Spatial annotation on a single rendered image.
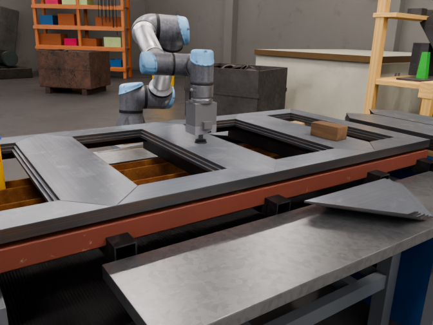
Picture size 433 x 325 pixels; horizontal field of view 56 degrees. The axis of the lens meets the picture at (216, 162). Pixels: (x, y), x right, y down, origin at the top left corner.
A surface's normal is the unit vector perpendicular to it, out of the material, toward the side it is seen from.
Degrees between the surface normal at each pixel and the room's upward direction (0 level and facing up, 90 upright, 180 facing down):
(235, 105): 90
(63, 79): 90
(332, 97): 90
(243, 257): 0
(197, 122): 90
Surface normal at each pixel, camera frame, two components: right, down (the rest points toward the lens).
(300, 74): -0.76, 0.18
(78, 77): -0.18, 0.29
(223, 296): 0.03, -0.96
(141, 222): 0.56, 0.26
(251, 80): -0.52, 0.24
